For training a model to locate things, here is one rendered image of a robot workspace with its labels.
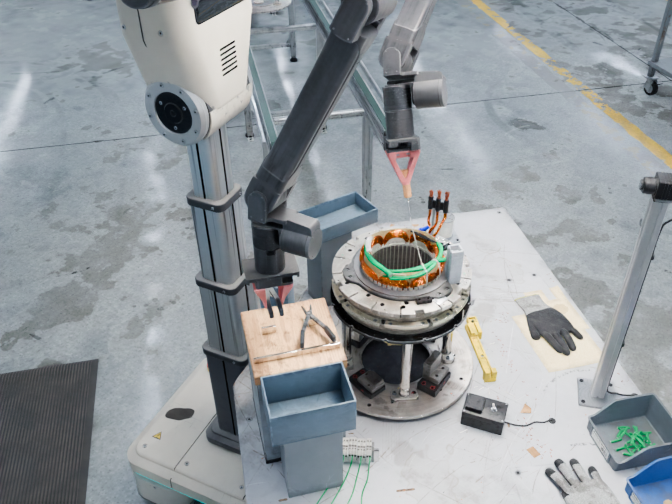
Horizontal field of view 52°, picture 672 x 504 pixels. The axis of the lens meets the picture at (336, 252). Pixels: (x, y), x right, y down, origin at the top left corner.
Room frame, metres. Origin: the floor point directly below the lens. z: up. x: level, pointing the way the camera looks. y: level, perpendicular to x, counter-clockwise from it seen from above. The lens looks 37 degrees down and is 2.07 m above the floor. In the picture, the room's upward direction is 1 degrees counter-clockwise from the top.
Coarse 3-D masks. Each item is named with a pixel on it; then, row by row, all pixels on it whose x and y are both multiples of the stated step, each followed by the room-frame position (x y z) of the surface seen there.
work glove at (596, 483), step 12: (564, 468) 0.89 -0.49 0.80; (576, 468) 0.89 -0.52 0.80; (588, 468) 0.90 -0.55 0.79; (564, 480) 0.86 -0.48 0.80; (576, 480) 0.86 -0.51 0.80; (588, 480) 0.86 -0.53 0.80; (600, 480) 0.86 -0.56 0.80; (564, 492) 0.83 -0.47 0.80; (576, 492) 0.83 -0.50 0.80; (588, 492) 0.83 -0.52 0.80; (600, 492) 0.83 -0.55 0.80; (612, 492) 0.83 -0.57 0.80
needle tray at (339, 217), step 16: (352, 192) 1.60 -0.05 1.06; (320, 208) 1.54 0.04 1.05; (336, 208) 1.57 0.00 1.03; (352, 208) 1.58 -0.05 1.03; (368, 208) 1.55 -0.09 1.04; (320, 224) 1.50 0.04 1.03; (336, 224) 1.45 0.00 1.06; (352, 224) 1.47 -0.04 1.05; (368, 224) 1.50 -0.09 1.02; (336, 240) 1.46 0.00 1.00; (320, 256) 1.44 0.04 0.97; (320, 272) 1.44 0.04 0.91; (320, 288) 1.44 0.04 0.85
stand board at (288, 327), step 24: (264, 312) 1.11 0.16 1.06; (288, 312) 1.11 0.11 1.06; (312, 312) 1.11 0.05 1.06; (264, 336) 1.04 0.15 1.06; (288, 336) 1.04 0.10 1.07; (312, 336) 1.04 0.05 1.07; (336, 336) 1.03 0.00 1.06; (288, 360) 0.97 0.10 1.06; (312, 360) 0.97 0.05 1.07; (336, 360) 0.97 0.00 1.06
